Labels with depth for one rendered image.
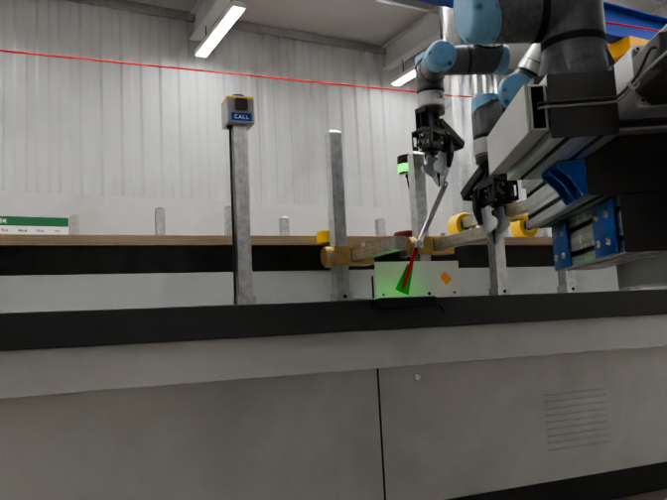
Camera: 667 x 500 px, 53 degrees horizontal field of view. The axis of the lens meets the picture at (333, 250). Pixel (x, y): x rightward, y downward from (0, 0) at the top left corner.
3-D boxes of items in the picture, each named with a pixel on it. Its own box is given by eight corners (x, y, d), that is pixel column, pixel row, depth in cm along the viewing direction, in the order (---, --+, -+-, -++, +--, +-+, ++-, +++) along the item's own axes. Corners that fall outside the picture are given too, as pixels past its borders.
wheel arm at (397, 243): (408, 252, 154) (407, 234, 155) (394, 252, 153) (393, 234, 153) (334, 270, 194) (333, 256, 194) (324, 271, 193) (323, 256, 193)
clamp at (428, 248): (455, 253, 187) (453, 235, 188) (412, 254, 182) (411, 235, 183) (444, 256, 193) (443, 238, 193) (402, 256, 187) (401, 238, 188)
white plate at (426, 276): (461, 296, 186) (459, 260, 187) (377, 299, 176) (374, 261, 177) (460, 296, 187) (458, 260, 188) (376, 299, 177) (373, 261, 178)
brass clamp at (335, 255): (375, 264, 177) (374, 245, 178) (328, 264, 172) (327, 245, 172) (365, 266, 183) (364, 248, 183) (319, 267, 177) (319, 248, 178)
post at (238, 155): (255, 304, 164) (249, 125, 169) (236, 305, 162) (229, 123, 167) (250, 305, 168) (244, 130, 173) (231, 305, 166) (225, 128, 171)
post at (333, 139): (350, 309, 174) (340, 129, 179) (338, 310, 173) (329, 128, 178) (345, 310, 177) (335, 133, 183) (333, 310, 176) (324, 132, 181)
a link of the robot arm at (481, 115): (500, 87, 160) (466, 94, 163) (504, 132, 159) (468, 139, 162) (507, 97, 167) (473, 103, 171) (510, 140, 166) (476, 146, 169)
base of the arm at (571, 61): (636, 75, 116) (630, 21, 117) (548, 81, 116) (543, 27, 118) (603, 104, 131) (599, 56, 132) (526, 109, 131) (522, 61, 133)
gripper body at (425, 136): (411, 153, 181) (408, 110, 182) (432, 158, 187) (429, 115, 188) (434, 147, 175) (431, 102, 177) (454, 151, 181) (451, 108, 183)
